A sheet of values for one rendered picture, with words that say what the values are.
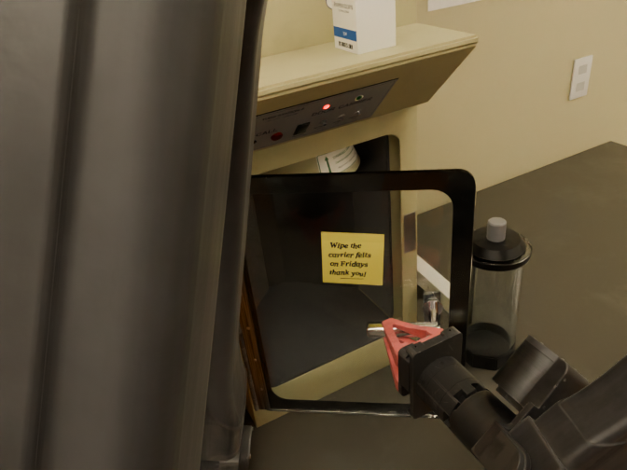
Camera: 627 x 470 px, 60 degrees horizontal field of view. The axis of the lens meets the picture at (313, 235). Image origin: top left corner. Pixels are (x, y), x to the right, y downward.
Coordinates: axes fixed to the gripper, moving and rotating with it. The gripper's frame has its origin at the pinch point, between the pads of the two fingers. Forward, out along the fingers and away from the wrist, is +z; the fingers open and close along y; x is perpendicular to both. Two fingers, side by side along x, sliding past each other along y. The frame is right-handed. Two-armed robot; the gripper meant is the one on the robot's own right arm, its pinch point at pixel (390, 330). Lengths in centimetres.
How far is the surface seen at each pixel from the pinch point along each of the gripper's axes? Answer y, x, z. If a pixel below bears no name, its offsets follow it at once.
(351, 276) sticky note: 5.0, 1.5, 6.3
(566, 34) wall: 8, -98, 62
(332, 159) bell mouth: 14.6, -4.2, 19.7
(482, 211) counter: -27, -60, 49
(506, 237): -2.2, -28.0, 9.7
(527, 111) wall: -10, -86, 61
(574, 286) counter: -26, -54, 15
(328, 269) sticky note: 6.0, 3.7, 7.9
